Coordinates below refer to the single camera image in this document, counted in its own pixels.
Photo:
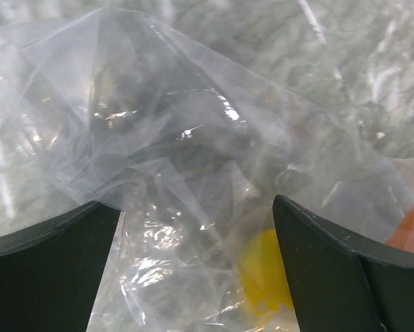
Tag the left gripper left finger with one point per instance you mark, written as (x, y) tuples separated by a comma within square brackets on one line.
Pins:
[(50, 272)]

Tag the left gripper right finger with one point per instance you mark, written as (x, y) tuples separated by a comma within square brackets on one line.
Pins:
[(340, 280)]

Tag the fake yellow lemon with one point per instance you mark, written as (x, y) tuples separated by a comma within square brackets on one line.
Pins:
[(262, 276)]

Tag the clear zip top bag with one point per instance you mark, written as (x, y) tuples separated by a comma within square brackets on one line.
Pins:
[(192, 147)]

